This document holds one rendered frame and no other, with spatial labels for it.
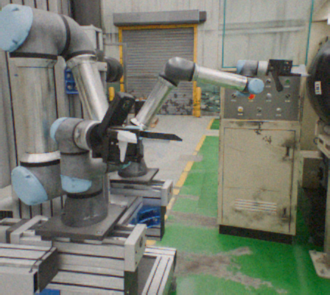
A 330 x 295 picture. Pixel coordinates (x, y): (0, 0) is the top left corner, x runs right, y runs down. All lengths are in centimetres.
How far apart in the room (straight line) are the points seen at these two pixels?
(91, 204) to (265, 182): 153
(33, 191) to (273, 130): 169
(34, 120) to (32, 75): 12
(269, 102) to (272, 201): 72
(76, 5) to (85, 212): 75
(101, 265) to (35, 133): 47
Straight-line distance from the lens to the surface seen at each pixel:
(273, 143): 223
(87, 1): 126
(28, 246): 117
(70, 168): 81
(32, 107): 90
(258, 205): 236
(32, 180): 90
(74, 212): 104
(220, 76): 148
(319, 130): 199
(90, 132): 71
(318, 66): 164
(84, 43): 96
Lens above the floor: 117
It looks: 10 degrees down
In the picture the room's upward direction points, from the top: straight up
